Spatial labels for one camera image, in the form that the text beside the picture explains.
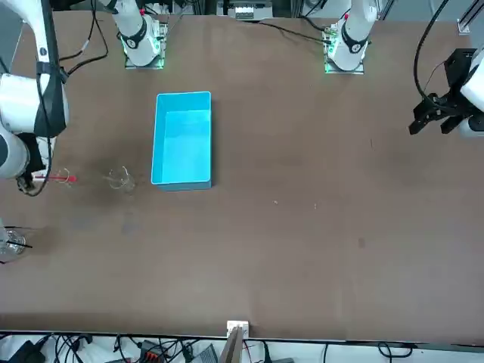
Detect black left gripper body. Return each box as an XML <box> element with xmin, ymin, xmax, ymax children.
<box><xmin>430</xmin><ymin>48</ymin><xmax>478</xmax><ymax>114</ymax></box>

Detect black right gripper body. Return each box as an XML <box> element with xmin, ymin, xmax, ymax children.
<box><xmin>23</xmin><ymin>136</ymin><xmax>45</xmax><ymax>175</ymax></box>

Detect red brush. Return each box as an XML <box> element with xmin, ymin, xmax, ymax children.
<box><xmin>33</xmin><ymin>173</ymin><xmax>79</xmax><ymax>183</ymax></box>

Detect small glass beaker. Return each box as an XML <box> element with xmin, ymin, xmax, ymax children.
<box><xmin>56</xmin><ymin>168</ymin><xmax>79</xmax><ymax>192</ymax></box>

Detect tall glass beaker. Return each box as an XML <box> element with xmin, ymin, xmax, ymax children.
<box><xmin>107</xmin><ymin>166</ymin><xmax>137</xmax><ymax>196</ymax></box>

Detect clear glass cup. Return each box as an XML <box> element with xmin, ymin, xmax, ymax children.
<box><xmin>0</xmin><ymin>228</ymin><xmax>27</xmax><ymax>262</ymax></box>

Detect blue plastic bin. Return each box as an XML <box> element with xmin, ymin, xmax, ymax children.
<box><xmin>150</xmin><ymin>90</ymin><xmax>213</xmax><ymax>192</ymax></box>

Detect black power adapter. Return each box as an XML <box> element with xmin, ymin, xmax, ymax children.
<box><xmin>7</xmin><ymin>340</ymin><xmax>47</xmax><ymax>363</ymax></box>

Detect red and black power strip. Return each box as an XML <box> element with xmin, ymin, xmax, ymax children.
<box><xmin>138</xmin><ymin>340</ymin><xmax>168</xmax><ymax>362</ymax></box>

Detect grey pedal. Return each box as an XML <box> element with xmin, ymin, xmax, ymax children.
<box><xmin>198</xmin><ymin>345</ymin><xmax>219</xmax><ymax>363</ymax></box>

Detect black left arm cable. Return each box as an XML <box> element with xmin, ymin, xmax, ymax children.
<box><xmin>413</xmin><ymin>0</ymin><xmax>455</xmax><ymax>101</ymax></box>

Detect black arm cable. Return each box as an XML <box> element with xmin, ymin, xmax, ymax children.
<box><xmin>60</xmin><ymin>9</ymin><xmax>110</xmax><ymax>77</ymax></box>
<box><xmin>413</xmin><ymin>0</ymin><xmax>455</xmax><ymax>101</ymax></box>

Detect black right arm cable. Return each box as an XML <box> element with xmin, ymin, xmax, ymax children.
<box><xmin>60</xmin><ymin>9</ymin><xmax>110</xmax><ymax>77</ymax></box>

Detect black table cable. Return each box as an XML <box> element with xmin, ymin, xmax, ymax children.
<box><xmin>241</xmin><ymin>17</ymin><xmax>330</xmax><ymax>44</ymax></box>

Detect white camera bracket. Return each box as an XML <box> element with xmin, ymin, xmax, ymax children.
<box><xmin>226</xmin><ymin>320</ymin><xmax>250</xmax><ymax>337</ymax></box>

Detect camera post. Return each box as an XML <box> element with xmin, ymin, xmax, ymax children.
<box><xmin>220</xmin><ymin>324</ymin><xmax>245</xmax><ymax>363</ymax></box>

